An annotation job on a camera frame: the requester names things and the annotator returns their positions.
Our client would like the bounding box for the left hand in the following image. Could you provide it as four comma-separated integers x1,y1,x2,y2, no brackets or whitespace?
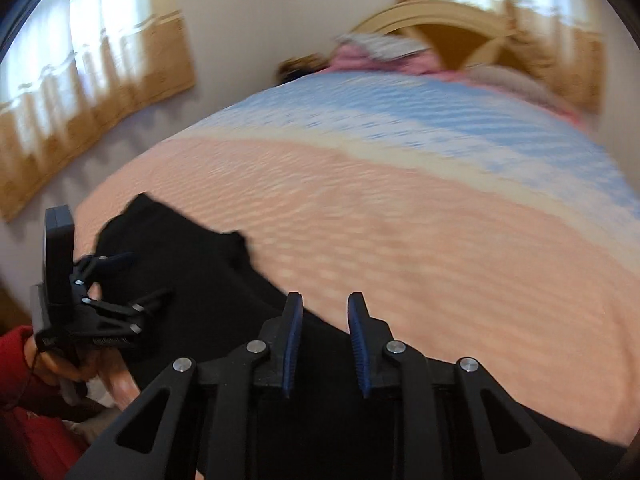
22,282,144,411

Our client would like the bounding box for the pink blue dotted bedspread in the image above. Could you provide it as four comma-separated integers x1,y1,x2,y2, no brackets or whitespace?
76,73,639,444

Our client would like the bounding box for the beige side window curtain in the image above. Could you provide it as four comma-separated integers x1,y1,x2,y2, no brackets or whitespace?
1,0,196,222

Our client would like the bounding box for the brown plush toy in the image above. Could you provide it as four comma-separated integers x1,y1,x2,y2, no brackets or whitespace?
276,53,330,84

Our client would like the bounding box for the striped pillow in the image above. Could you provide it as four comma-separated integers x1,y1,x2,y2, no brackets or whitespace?
464,65,555,106

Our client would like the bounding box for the pink folded blanket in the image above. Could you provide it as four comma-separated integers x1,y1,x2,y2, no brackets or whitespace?
326,44,582,126

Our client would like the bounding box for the grey patterned pillow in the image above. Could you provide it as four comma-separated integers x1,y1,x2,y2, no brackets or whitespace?
335,32,431,61

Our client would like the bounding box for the cream wooden headboard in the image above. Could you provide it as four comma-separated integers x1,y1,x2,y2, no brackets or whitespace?
354,0,527,73

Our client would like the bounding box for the beige curtain behind headboard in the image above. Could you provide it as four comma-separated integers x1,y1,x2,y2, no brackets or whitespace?
397,0,605,114

